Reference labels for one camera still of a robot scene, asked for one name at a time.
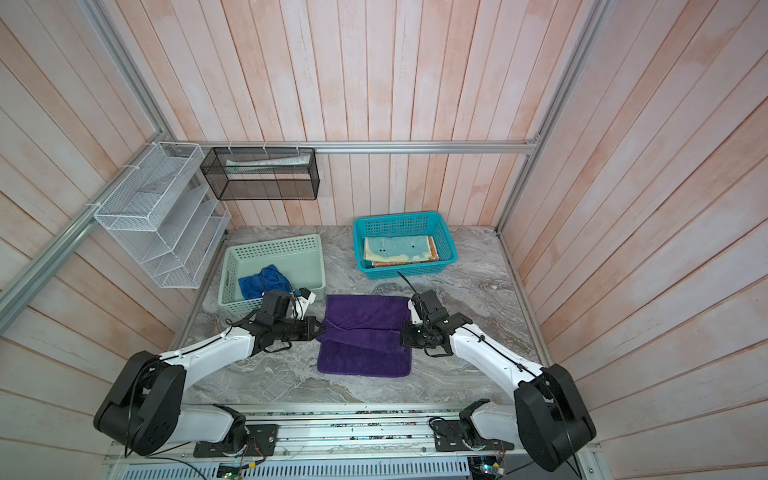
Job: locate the aluminium frame bar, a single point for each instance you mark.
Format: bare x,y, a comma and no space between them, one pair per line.
390,147
25,286

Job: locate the light green plastic basket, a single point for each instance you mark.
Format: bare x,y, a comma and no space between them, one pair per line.
300,259

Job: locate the aluminium frame bar left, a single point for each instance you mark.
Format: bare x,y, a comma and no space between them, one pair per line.
25,286

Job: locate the teal plastic basket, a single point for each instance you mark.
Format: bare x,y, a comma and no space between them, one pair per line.
410,244

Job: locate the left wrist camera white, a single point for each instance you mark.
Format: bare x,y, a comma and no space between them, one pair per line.
302,299

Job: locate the white wire mesh shelf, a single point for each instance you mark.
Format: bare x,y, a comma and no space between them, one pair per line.
167,222

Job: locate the yellow teal hippo towel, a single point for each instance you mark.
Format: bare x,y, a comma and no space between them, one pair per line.
399,249

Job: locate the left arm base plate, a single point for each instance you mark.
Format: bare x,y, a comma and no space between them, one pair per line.
257,440

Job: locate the aluminium mounting rail front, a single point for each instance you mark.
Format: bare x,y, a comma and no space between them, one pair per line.
349,430

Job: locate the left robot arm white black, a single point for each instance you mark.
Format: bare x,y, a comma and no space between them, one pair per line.
144,409

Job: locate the orange bunny print towel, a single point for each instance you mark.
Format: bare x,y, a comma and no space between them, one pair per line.
405,261

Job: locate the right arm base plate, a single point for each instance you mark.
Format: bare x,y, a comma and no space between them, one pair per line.
459,435

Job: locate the green circuit board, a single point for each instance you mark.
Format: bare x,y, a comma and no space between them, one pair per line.
484,471

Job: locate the aluminium frame bar back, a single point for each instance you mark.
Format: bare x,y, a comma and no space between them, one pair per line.
390,147

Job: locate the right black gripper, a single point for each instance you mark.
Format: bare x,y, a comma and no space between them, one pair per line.
406,333

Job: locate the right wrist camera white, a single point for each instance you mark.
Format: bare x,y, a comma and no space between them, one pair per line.
414,315

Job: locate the black mesh wall basket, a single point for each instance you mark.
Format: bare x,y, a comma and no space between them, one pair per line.
262,173

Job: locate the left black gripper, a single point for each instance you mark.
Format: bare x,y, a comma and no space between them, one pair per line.
308,334

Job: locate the white vented cable duct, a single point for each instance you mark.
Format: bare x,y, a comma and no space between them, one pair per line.
382,468

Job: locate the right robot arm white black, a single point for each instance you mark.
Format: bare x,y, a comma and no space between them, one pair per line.
547,416

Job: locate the aluminium frame post right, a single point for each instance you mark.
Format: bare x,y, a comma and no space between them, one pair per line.
560,62

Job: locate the purple towel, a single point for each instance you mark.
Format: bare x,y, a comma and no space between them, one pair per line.
363,337

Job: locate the blue towel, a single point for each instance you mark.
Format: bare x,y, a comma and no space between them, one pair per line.
269,279

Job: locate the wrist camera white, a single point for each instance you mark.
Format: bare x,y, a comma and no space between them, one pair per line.
302,299
414,315

